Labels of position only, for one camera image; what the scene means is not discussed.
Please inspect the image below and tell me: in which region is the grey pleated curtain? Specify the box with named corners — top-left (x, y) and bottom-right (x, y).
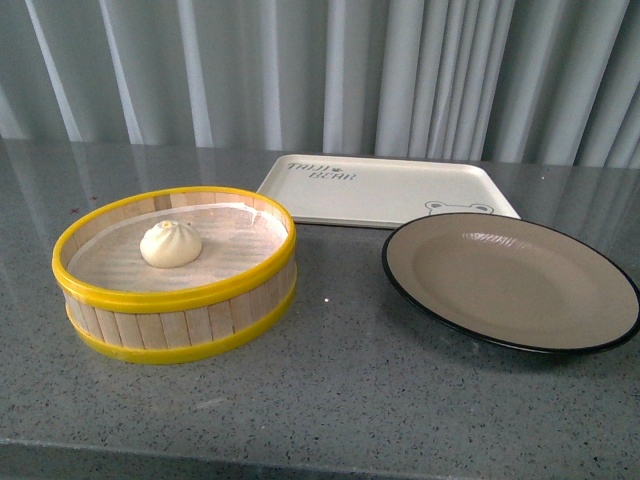
top-left (1, 1), bottom-right (639, 168)

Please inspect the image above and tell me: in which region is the cream rectangular bear tray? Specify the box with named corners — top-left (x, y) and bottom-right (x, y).
top-left (258, 154), bottom-right (518, 229)

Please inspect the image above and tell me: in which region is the white steamed bun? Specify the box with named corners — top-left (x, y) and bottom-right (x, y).
top-left (139, 220), bottom-right (202, 269)

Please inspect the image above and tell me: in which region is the white steamer liner paper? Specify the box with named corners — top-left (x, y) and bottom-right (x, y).
top-left (67, 202), bottom-right (288, 292)

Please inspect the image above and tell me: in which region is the yellow rimmed bamboo steamer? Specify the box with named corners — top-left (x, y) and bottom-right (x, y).
top-left (52, 186), bottom-right (297, 364)

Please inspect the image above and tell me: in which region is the beige plate with black rim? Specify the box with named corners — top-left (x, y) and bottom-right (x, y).
top-left (382, 213), bottom-right (639, 354)

